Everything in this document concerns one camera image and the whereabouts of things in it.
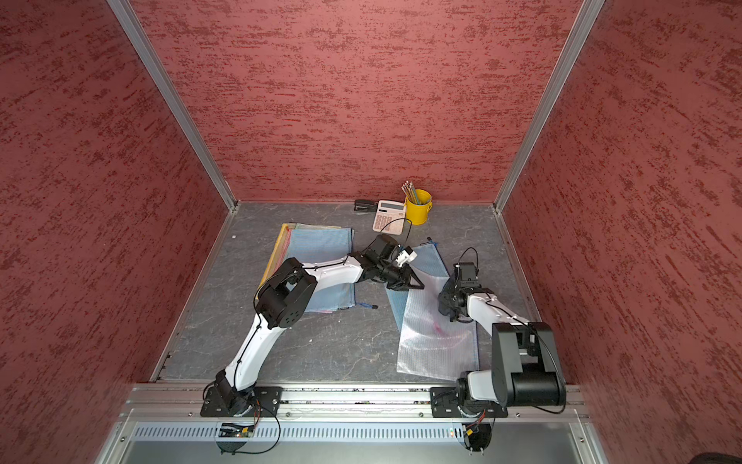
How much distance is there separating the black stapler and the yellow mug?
0.16 meters

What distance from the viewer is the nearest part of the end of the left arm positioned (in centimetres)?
83

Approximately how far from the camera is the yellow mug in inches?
43.8

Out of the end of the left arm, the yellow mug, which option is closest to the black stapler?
the yellow mug

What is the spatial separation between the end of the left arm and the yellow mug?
0.98 ft

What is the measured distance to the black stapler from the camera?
120cm

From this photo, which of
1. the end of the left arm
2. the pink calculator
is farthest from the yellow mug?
the end of the left arm

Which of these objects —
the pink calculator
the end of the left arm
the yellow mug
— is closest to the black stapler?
the pink calculator

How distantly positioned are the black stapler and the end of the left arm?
0.38m
